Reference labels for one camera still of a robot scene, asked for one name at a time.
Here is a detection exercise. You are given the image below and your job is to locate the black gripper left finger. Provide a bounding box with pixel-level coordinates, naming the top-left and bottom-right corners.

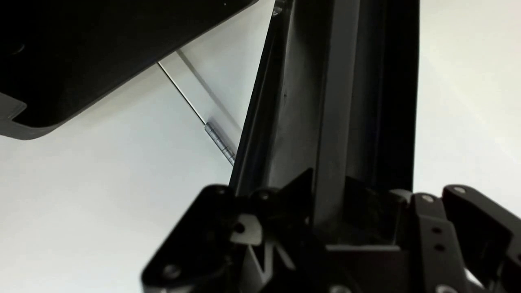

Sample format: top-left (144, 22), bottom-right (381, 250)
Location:
top-left (140, 167), bottom-right (331, 293)

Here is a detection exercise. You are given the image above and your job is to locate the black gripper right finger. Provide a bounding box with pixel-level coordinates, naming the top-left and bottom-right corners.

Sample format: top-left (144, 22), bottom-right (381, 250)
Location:
top-left (390, 184), bottom-right (521, 293)

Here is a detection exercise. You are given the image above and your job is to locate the dark grey bin lid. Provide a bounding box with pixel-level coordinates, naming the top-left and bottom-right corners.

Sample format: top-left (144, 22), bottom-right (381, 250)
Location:
top-left (228, 0), bottom-right (422, 245)

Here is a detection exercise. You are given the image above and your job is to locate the large black plastic bin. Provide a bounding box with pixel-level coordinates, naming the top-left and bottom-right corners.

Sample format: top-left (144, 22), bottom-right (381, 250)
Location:
top-left (0, 0), bottom-right (261, 141)

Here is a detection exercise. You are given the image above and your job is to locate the grey metal door hinge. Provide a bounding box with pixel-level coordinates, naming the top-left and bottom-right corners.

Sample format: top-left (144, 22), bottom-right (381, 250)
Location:
top-left (206, 118), bottom-right (238, 166)

